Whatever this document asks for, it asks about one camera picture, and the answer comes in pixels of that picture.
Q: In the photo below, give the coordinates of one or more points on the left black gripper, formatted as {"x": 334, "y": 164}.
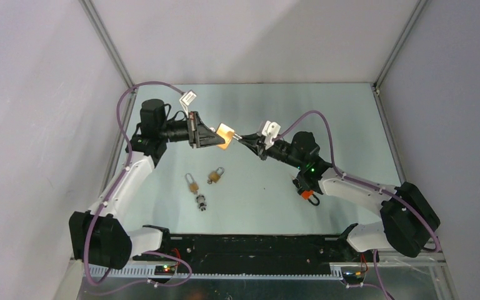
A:
{"x": 199, "y": 135}

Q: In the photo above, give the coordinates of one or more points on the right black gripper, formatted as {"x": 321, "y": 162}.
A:
{"x": 255, "y": 143}

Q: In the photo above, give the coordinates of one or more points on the large brass padlock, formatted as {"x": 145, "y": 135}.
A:
{"x": 227, "y": 133}

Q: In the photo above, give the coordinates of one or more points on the orange black padlock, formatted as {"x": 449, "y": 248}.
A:
{"x": 310, "y": 197}

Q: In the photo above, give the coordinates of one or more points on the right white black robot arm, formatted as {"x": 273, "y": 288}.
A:
{"x": 406, "y": 218}

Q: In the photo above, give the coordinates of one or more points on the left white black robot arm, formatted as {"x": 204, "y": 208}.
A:
{"x": 97, "y": 235}

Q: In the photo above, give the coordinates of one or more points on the small brass padlock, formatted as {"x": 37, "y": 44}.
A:
{"x": 215, "y": 175}

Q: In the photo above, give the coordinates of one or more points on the long shackle brass padlock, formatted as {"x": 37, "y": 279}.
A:
{"x": 191, "y": 183}

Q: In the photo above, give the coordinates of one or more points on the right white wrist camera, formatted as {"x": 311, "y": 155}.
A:
{"x": 270, "y": 130}

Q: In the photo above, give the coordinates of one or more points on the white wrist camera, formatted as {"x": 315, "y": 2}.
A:
{"x": 270, "y": 130}
{"x": 186, "y": 99}

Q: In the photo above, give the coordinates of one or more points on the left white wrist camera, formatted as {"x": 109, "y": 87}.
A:
{"x": 186, "y": 99}

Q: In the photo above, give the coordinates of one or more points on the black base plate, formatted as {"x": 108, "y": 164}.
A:
{"x": 262, "y": 254}

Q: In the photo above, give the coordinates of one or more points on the slotted grey cable duct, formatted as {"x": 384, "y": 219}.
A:
{"x": 156, "y": 271}

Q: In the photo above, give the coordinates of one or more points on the left aluminium frame post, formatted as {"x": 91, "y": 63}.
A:
{"x": 106, "y": 40}

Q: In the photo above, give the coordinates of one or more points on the aluminium frame post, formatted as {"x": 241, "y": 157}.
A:
{"x": 398, "y": 45}
{"x": 106, "y": 40}

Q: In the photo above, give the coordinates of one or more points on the right aluminium frame post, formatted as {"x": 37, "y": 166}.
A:
{"x": 398, "y": 45}

